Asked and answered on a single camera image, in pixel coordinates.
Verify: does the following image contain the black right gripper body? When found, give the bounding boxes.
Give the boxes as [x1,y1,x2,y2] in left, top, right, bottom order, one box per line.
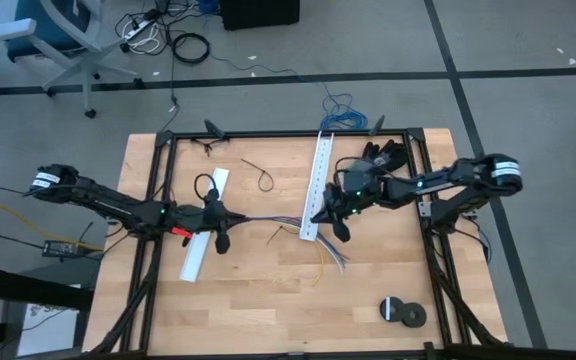
[330,172,384,220]

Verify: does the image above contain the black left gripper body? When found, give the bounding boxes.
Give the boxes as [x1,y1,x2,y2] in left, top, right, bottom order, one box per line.
[176,204,216,235]

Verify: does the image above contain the white slotted cable raceway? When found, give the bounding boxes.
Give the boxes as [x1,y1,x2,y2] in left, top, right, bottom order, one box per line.
[298,130,336,243]

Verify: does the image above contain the white raceway cover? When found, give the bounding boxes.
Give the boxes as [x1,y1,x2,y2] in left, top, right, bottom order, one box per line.
[178,167,231,283]

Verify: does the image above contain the bundle of coloured cables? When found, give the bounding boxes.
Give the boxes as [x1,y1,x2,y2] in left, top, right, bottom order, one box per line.
[244,214,349,261]

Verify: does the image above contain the black work glove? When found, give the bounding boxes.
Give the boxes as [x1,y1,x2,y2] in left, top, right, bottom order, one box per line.
[362,139,410,174]

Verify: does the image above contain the clear safety glasses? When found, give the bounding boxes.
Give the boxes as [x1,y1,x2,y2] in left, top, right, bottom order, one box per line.
[190,135,230,158]

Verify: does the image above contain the black tape roll white label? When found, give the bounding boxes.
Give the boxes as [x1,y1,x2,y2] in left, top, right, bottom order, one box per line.
[379,296,406,323]

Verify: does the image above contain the black power adapter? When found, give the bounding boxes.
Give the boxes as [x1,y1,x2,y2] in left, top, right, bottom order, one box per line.
[41,239,88,260]

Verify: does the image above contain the white printed box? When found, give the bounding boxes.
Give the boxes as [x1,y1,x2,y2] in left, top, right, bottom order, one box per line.
[16,298,83,357]

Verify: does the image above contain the black desk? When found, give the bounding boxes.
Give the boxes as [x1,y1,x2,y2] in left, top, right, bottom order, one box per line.
[0,263,95,360]

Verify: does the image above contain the white power strip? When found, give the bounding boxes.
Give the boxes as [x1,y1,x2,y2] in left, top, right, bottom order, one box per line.
[121,13,163,42]

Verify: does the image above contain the black box case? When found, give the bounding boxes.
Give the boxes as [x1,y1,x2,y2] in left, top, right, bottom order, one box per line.
[217,0,302,32]

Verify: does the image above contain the white-grey office chair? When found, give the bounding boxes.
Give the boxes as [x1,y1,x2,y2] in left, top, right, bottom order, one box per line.
[0,0,147,120]

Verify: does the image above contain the blue floor cable coil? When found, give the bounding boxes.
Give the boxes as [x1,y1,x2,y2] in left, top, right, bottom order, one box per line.
[319,92,369,132]

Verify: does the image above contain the black cable sleeve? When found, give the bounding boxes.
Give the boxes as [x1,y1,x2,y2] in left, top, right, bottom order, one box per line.
[426,234,512,347]
[85,234,164,357]

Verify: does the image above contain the long black floor cable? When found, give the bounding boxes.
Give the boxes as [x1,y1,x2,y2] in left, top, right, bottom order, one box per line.
[157,0,184,134]

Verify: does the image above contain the black floor cable coil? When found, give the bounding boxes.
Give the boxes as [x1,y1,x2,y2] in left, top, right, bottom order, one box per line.
[171,32,213,65]

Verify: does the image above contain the white floor cable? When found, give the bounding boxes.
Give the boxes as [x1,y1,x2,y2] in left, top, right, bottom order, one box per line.
[126,23,163,55]

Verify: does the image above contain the yellow floor cable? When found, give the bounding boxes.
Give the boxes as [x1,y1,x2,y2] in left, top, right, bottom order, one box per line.
[0,199,105,252]

